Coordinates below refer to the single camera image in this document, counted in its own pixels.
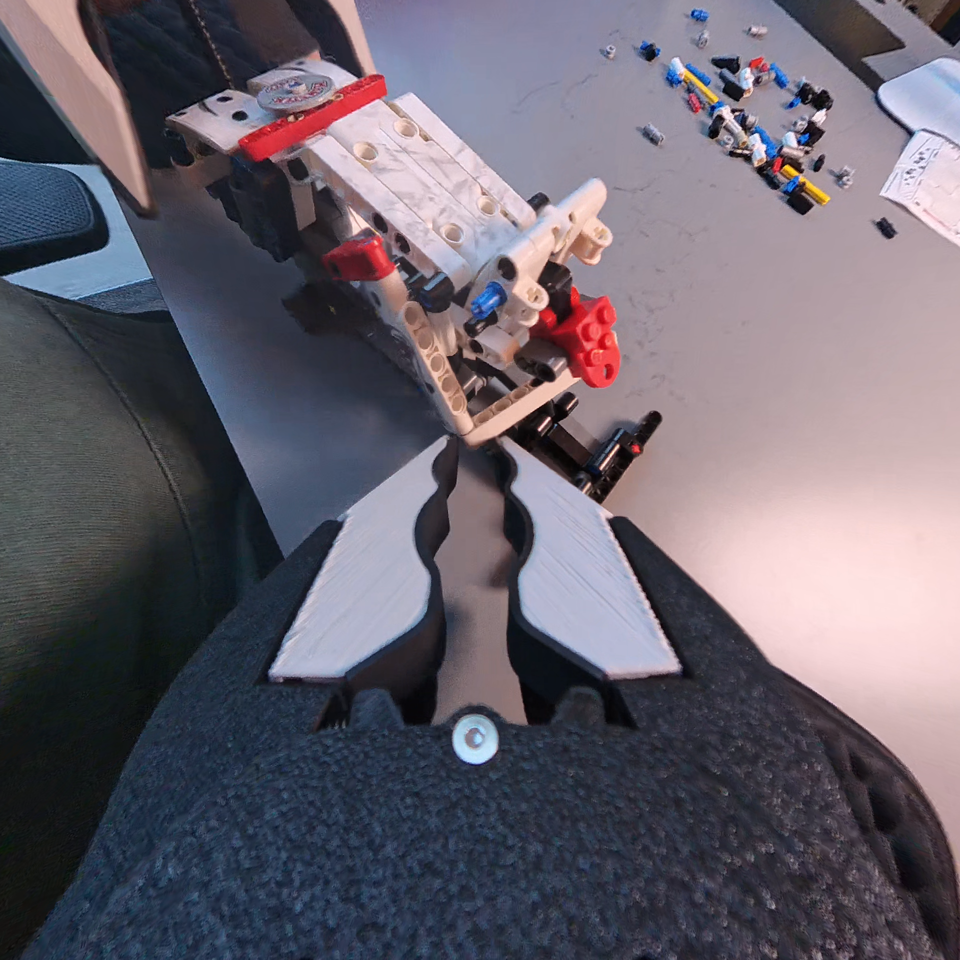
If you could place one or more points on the white book stand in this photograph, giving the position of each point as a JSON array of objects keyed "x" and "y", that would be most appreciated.
[{"x": 927, "y": 98}]

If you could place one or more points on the person's torso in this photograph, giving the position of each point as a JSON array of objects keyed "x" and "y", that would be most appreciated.
[{"x": 105, "y": 570}]

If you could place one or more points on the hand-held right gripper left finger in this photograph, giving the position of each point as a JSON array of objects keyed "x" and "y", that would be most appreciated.
[{"x": 360, "y": 593}]

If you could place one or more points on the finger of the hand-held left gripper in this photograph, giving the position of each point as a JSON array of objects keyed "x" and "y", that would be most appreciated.
[
  {"x": 338, "y": 30},
  {"x": 68, "y": 60}
]

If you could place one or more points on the brick-built truck model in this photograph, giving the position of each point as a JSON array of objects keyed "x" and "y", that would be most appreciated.
[{"x": 435, "y": 195}]

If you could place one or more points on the sticker sheet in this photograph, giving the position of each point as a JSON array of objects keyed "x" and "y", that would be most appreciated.
[{"x": 930, "y": 188}]

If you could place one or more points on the pile of small brick pieces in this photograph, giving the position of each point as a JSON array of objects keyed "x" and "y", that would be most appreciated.
[{"x": 750, "y": 120}]

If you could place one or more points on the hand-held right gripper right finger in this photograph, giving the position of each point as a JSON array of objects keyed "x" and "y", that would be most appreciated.
[{"x": 600, "y": 593}]

